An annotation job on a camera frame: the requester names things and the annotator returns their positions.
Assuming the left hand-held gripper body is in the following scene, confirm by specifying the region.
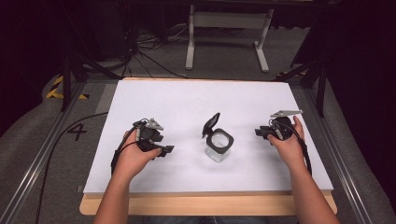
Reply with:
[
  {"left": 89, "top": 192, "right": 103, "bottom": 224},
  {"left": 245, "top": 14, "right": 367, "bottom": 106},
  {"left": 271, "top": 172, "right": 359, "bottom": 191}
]
[{"left": 133, "top": 117, "right": 165, "bottom": 153}]

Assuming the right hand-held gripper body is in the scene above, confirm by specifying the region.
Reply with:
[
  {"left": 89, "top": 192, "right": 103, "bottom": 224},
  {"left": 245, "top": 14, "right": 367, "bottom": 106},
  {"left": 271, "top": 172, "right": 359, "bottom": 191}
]
[{"left": 268, "top": 109, "right": 304, "bottom": 142}]

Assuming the clear jar with black lid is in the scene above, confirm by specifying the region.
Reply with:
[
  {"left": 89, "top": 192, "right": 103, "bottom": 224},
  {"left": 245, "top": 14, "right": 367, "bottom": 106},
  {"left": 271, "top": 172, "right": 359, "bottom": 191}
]
[{"left": 201, "top": 112, "right": 235, "bottom": 163}]

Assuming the person's right hand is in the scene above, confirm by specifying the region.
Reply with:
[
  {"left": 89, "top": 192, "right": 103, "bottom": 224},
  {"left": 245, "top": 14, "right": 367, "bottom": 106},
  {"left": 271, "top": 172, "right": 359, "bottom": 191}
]
[{"left": 266, "top": 115, "right": 308, "bottom": 171}]

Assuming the person's left hand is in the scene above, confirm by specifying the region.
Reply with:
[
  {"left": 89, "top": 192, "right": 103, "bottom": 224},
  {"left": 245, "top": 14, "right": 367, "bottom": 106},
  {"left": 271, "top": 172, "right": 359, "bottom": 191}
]
[{"left": 114, "top": 130, "right": 163, "bottom": 185}]

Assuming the white board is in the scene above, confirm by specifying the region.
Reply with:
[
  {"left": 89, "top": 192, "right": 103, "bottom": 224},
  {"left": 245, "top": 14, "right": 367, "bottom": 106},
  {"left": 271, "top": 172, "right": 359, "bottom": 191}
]
[{"left": 82, "top": 78, "right": 334, "bottom": 195}]

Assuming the black tripod stand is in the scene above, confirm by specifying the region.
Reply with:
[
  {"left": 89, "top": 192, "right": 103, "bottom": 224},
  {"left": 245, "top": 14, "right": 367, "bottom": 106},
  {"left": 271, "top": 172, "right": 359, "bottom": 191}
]
[
  {"left": 59, "top": 50, "right": 123, "bottom": 113},
  {"left": 273, "top": 57, "right": 329, "bottom": 119}
]

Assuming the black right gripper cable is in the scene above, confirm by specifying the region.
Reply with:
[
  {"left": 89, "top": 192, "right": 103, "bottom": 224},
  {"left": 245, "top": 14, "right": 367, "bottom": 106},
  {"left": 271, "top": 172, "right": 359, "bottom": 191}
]
[{"left": 274, "top": 119, "right": 314, "bottom": 176}]

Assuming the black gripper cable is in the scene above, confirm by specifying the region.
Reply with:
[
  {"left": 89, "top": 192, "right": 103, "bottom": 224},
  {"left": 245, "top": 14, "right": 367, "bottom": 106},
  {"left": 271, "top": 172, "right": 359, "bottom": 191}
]
[
  {"left": 274, "top": 119, "right": 314, "bottom": 176},
  {"left": 34, "top": 111, "right": 149, "bottom": 224}
]

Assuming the aluminium floor rail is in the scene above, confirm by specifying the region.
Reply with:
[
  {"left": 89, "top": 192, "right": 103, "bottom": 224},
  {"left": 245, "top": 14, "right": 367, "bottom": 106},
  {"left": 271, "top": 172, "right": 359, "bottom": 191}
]
[
  {"left": 303, "top": 88, "right": 375, "bottom": 224},
  {"left": 0, "top": 81, "right": 88, "bottom": 224}
]

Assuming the bundle of floor cables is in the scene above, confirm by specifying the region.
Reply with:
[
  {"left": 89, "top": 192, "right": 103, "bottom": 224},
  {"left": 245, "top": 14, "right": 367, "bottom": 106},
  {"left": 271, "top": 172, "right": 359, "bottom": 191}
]
[{"left": 120, "top": 21, "right": 200, "bottom": 80}]

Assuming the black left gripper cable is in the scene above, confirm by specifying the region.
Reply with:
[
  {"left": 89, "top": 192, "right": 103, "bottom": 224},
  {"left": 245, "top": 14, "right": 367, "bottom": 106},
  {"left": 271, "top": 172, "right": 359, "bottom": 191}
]
[{"left": 34, "top": 111, "right": 149, "bottom": 224}]

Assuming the white metal desk frame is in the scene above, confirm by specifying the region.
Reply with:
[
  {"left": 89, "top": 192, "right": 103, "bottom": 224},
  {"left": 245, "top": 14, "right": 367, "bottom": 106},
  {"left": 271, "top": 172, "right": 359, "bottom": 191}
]
[{"left": 185, "top": 4, "right": 276, "bottom": 74}]

